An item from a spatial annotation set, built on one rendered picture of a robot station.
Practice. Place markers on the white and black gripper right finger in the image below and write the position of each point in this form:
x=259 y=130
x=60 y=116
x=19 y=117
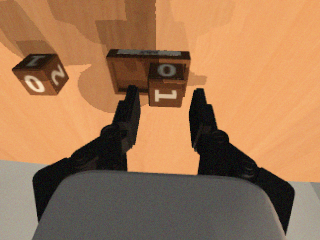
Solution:
x=218 y=157

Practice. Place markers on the dark brown number cube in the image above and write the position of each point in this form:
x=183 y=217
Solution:
x=166 y=83
x=41 y=74

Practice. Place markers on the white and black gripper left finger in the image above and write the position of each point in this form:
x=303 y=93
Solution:
x=106 y=152

